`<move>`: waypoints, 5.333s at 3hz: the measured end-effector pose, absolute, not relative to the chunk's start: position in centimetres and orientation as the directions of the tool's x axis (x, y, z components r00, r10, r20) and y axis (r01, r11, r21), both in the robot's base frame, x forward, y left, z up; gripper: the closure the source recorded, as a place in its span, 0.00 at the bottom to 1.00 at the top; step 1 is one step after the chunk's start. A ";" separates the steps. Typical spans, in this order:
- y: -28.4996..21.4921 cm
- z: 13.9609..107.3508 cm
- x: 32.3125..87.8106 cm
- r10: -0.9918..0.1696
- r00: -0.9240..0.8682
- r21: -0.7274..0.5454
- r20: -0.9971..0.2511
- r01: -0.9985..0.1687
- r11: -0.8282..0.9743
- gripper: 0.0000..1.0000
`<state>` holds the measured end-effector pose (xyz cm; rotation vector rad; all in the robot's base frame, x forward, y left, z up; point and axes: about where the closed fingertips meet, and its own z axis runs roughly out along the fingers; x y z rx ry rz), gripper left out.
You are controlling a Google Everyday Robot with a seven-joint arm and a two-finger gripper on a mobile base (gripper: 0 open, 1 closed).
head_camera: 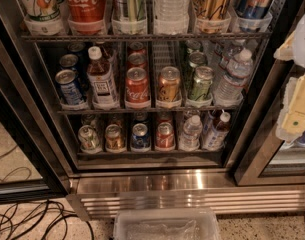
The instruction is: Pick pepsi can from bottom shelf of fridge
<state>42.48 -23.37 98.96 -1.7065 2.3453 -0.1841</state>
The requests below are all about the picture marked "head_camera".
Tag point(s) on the blue pepsi can bottom shelf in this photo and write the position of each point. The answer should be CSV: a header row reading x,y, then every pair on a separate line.
x,y
140,138

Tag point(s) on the blue pepsi can shelf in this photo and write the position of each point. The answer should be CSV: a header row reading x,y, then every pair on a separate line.
x,y
140,138
73,98

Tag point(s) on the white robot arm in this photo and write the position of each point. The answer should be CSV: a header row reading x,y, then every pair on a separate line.
x,y
291,120

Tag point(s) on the right fridge door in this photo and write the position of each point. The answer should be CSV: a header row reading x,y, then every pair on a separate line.
x,y
266,159

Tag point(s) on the fridge door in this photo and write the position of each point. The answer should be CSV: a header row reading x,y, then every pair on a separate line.
x,y
266,159
36,172

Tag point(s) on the water bottle middle shelf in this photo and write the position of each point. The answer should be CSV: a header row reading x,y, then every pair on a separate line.
x,y
236,76

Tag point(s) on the water bottle shelf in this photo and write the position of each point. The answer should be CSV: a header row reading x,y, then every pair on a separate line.
x,y
171,16
236,76
190,134

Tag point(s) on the tea bottle bottom shelf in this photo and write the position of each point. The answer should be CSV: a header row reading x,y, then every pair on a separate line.
x,y
215,136

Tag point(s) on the tea bottle shelf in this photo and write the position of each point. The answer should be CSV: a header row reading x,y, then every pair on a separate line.
x,y
101,78
215,136

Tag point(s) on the water bottle bottom shelf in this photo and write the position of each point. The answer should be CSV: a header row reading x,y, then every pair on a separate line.
x,y
190,134

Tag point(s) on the red bull can top shelf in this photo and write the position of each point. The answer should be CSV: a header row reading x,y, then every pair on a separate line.
x,y
250,16

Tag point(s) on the gold can middle shelf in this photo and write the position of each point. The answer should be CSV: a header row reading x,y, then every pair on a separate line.
x,y
168,87

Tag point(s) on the gold can shelf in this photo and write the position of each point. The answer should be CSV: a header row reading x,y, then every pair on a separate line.
x,y
114,139
168,87
208,12

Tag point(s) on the red coke can bottom shelf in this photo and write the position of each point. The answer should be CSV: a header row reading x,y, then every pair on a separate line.
x,y
165,137

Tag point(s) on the red coke can shelf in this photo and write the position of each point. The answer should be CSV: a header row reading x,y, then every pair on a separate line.
x,y
165,137
137,91

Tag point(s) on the gold can top shelf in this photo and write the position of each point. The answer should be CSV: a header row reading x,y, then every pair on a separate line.
x,y
208,12

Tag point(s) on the red coke can middle shelf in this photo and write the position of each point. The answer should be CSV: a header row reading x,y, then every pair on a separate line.
x,y
137,91

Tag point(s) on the water bottle top shelf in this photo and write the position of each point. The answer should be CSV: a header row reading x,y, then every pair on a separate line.
x,y
171,16

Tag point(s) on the gold can bottom shelf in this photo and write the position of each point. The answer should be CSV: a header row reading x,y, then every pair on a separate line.
x,y
114,139

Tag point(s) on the tea bottle middle shelf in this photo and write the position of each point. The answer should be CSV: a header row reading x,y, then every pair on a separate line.
x,y
101,78

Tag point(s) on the silver green can top shelf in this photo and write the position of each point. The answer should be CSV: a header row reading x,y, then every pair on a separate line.
x,y
129,17

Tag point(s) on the green white can bottom shelf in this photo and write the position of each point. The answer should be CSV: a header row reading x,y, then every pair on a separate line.
x,y
90,142

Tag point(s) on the stainless fridge grille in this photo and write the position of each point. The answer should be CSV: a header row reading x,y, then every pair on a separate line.
x,y
103,196

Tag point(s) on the blue pepsi can middle shelf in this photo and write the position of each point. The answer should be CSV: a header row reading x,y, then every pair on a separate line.
x,y
73,98

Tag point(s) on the coca-cola can top shelf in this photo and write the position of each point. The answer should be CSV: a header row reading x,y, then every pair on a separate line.
x,y
87,16

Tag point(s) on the left fridge door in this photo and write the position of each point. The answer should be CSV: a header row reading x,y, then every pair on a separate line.
x,y
36,172

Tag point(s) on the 7up can top shelf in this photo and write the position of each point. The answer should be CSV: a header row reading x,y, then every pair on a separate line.
x,y
43,17

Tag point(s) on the clear plastic bin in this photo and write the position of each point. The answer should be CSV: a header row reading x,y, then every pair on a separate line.
x,y
167,224

